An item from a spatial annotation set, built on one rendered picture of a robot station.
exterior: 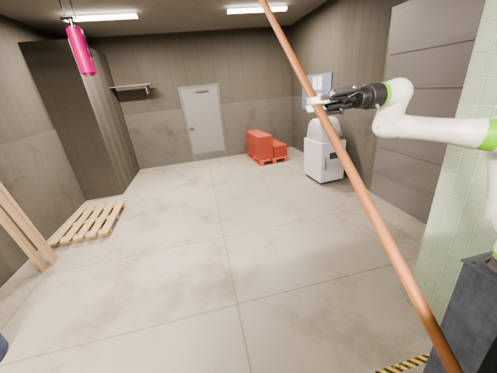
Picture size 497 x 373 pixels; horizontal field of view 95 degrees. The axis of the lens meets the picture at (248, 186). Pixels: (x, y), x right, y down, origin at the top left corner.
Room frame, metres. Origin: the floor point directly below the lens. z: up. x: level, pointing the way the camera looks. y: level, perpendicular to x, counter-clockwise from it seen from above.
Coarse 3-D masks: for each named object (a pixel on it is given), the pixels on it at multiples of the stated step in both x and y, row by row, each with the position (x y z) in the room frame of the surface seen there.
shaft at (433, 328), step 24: (264, 0) 1.34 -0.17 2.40; (288, 48) 1.07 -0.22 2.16; (312, 96) 0.87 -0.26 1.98; (336, 144) 0.72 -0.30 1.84; (360, 192) 0.59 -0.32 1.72; (384, 240) 0.48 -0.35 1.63; (408, 288) 0.40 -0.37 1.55; (432, 312) 0.35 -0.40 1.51; (432, 336) 0.32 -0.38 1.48; (456, 360) 0.28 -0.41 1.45
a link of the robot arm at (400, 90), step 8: (392, 80) 0.93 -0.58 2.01; (400, 80) 0.91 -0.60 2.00; (408, 80) 0.91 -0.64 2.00; (392, 88) 0.89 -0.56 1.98; (400, 88) 0.89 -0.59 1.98; (408, 88) 0.89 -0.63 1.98; (392, 96) 0.88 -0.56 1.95; (400, 96) 0.89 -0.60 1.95; (408, 96) 0.89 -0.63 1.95; (384, 104) 0.89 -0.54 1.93; (392, 104) 0.90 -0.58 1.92; (400, 104) 0.90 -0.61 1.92; (384, 112) 0.93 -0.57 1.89; (392, 112) 0.91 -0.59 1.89; (400, 112) 0.91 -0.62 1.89
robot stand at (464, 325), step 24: (480, 264) 0.76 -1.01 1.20; (456, 288) 0.79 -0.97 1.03; (480, 288) 0.71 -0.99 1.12; (456, 312) 0.75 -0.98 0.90; (480, 312) 0.67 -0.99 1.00; (456, 336) 0.72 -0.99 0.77; (480, 336) 0.64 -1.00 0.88; (408, 360) 1.01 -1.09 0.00; (432, 360) 0.77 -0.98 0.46; (480, 360) 0.61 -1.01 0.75
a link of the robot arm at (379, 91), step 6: (366, 84) 0.92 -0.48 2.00; (372, 84) 0.89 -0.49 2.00; (378, 84) 0.90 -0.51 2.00; (384, 84) 0.90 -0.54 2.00; (372, 90) 0.88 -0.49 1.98; (378, 90) 0.87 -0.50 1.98; (384, 90) 0.88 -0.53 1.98; (372, 96) 0.88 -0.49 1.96; (378, 96) 0.87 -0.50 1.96; (384, 96) 0.87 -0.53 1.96; (372, 102) 0.88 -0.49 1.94; (378, 102) 0.87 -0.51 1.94; (384, 102) 0.88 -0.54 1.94; (366, 108) 0.90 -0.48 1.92; (372, 108) 0.89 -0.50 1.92; (378, 108) 0.87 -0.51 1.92
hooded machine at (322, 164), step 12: (312, 120) 4.69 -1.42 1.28; (336, 120) 4.58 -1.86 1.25; (312, 132) 4.67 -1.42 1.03; (324, 132) 4.41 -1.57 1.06; (312, 144) 4.58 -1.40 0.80; (324, 144) 4.27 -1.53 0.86; (312, 156) 4.58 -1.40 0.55; (324, 156) 4.27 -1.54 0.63; (336, 156) 4.33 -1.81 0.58; (312, 168) 4.57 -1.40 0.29; (324, 168) 4.27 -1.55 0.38; (336, 168) 4.34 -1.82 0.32; (324, 180) 4.28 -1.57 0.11; (336, 180) 4.40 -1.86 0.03
